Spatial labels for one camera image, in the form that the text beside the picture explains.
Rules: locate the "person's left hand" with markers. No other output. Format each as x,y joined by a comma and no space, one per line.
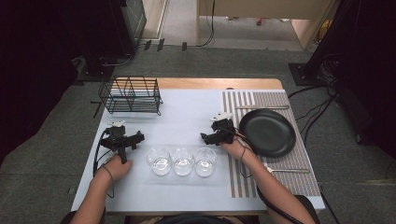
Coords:
117,169

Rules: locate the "dark glass-front cabinet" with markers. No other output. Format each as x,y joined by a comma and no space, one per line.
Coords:
134,18

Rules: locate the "clear drinking glass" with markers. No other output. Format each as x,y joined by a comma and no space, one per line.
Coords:
159,161
205,162
182,162

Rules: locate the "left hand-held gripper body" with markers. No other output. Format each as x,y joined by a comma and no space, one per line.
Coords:
115,134

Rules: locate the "striped woven placemat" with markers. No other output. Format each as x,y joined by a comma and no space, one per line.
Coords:
299,99

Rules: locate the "person's dark clothing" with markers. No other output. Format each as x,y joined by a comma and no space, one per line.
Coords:
193,219

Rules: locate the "black round plate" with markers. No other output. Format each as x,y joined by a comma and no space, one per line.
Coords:
271,133

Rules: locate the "person's right hand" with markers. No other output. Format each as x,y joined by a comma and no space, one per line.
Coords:
236,150

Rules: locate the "silver cutlery piece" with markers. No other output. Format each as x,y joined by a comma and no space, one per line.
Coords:
292,170

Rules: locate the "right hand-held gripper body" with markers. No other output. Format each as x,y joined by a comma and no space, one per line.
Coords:
224,130

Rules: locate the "light wooden desk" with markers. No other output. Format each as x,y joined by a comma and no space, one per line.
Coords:
264,7

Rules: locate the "black stand base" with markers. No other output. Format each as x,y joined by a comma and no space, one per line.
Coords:
303,74

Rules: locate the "white table cover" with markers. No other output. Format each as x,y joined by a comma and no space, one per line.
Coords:
186,112

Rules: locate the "black curtain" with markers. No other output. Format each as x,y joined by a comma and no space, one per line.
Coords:
37,62
367,62

